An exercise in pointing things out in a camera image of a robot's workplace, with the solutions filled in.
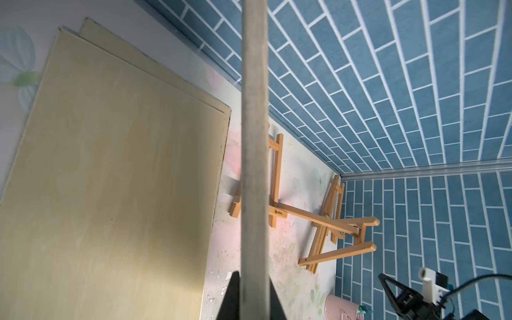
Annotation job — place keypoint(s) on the plywood canvas board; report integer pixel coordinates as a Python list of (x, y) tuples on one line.
[(255, 281), (102, 37), (108, 209)]

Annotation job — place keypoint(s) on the pink cup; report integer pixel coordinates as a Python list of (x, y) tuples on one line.
[(336, 308)]

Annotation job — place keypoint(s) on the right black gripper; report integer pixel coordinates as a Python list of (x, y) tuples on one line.
[(407, 304)]

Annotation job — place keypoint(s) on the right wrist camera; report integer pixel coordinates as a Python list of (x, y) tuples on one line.
[(435, 286)]

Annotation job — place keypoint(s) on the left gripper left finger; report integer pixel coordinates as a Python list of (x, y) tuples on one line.
[(229, 309)]

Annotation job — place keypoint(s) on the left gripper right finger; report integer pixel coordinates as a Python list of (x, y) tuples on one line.
[(276, 310)]

